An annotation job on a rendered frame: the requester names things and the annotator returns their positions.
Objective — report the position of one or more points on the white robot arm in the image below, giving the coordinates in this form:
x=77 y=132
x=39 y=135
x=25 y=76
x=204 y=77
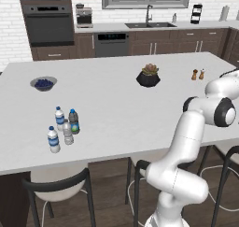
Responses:
x=189 y=143

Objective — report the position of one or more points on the succulent in black pot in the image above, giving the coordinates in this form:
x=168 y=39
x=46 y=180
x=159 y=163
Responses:
x=148 y=75

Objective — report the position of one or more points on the dark green-label bottle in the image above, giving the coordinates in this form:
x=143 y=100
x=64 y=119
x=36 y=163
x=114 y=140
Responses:
x=74 y=121

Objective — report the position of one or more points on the clear grey plastic bottle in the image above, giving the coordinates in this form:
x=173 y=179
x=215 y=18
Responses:
x=67 y=132

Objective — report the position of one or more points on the white blue-label plastic bottle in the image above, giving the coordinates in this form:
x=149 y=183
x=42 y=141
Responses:
x=53 y=140
x=59 y=118

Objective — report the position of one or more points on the dark dishwasher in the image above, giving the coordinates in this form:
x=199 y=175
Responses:
x=111 y=44

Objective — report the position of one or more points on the grey bowl of blueberries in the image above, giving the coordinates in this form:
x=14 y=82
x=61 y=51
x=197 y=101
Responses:
x=43 y=83

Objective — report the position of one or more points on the brown pepper shaker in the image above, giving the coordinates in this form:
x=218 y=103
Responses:
x=194 y=75

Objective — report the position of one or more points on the brown base cupboard run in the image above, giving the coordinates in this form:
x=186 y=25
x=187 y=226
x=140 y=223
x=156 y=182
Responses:
x=174 y=42

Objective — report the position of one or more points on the dark sink basin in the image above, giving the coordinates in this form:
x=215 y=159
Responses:
x=151 y=25

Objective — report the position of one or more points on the brown white-top salt shaker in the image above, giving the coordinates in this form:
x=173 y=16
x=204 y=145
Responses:
x=201 y=74

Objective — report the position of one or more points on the silver coffee machine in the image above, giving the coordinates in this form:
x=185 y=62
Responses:
x=84 y=17

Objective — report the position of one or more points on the dark sink tap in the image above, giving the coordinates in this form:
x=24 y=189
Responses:
x=148 y=14

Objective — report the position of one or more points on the white soap dispenser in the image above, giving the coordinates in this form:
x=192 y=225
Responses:
x=174 y=18

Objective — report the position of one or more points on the dark built-in oven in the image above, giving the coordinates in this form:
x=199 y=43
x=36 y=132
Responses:
x=48 y=24

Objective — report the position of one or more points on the white paper towel roll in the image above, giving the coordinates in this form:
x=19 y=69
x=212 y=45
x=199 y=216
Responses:
x=224 y=13

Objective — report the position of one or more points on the white black-frame stool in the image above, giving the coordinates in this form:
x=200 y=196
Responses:
x=225 y=165
x=59 y=184
x=146 y=162

